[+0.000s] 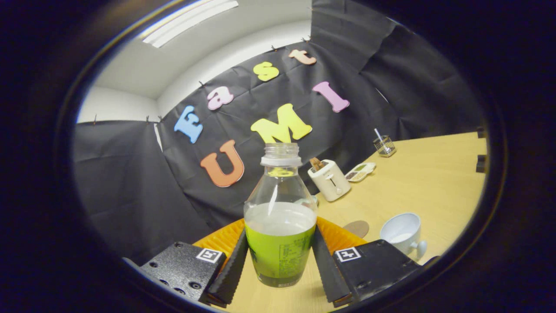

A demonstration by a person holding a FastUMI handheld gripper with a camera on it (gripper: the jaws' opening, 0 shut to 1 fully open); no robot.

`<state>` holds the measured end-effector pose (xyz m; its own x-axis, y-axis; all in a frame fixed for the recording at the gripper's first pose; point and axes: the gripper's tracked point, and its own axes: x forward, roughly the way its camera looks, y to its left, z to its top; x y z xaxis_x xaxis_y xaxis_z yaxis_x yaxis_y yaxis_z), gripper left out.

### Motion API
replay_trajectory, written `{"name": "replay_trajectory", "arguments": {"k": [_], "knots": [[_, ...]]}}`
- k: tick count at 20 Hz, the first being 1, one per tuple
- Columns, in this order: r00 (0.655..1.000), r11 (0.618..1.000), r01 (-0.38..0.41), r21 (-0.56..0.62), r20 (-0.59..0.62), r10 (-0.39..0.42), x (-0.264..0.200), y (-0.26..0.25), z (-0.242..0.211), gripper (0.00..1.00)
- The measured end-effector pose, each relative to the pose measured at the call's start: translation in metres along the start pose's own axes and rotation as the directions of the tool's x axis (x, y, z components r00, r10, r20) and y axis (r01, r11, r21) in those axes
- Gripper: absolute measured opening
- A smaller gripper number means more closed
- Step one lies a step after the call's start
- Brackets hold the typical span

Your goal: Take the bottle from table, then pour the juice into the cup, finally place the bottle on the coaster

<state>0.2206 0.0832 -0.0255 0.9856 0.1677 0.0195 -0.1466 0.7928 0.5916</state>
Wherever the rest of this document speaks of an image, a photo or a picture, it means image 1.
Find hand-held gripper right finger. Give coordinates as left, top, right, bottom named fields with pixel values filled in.
left=312, top=216, right=424, bottom=308

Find white divided food tray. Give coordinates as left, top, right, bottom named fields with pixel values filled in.
left=345, top=162, right=377, bottom=183

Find brown round coaster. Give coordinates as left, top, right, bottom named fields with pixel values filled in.
left=343, top=220, right=370, bottom=239

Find green label juice bottle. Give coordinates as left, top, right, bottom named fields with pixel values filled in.
left=243, top=143, right=318, bottom=288

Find clear glass holder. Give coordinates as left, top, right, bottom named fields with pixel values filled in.
left=373, top=135, right=397, bottom=157

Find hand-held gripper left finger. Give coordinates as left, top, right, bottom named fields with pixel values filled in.
left=139, top=217, right=249, bottom=307

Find ceiling light panel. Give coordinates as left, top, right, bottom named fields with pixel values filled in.
left=141, top=0, right=239, bottom=48

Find light blue cup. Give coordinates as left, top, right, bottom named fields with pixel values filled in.
left=380, top=212, right=428, bottom=261

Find white toaster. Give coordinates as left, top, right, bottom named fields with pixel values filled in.
left=308, top=159, right=351, bottom=202

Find wooden table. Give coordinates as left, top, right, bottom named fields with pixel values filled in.
left=217, top=130, right=487, bottom=313

